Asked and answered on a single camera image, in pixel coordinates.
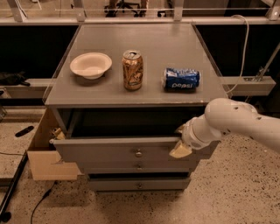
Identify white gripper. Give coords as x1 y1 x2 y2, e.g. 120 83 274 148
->
169 115 227 158

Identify grey top drawer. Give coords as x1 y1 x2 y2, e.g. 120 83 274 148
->
54 108 218 169

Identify grey drawer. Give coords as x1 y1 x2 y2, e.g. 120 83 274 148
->
54 108 218 169
77 160 198 174
88 177 191 192

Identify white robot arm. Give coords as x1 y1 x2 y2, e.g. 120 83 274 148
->
170 98 280 158

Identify grey bottom drawer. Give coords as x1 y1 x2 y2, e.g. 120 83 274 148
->
88 177 191 192

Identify grey drawer cabinet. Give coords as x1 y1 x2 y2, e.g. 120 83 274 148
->
45 24 226 192

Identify grey middle drawer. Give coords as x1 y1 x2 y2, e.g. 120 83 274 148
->
77 160 198 174

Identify blue pepsi can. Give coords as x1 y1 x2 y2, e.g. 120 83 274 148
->
162 67 200 90

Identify gold upright soda can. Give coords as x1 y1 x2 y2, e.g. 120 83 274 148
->
122 50 144 91

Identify white paper bowl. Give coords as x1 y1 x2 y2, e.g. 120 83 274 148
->
70 52 112 80

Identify items in cardboard box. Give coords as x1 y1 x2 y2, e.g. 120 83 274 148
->
49 128 66 144

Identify cardboard box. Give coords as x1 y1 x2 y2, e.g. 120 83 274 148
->
27 109 81 180

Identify black remote on floor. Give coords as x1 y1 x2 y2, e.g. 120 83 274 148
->
15 126 34 137

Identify black cloth on ledge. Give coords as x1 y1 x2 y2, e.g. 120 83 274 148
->
0 72 30 87

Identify black pole on floor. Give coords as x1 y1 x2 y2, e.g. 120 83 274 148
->
0 152 28 224

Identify white cable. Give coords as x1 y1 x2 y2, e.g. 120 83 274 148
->
224 14 250 95

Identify black floor cable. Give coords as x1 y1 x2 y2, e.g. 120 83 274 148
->
30 180 58 224

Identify metal railing frame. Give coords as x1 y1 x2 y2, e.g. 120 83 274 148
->
0 0 280 25

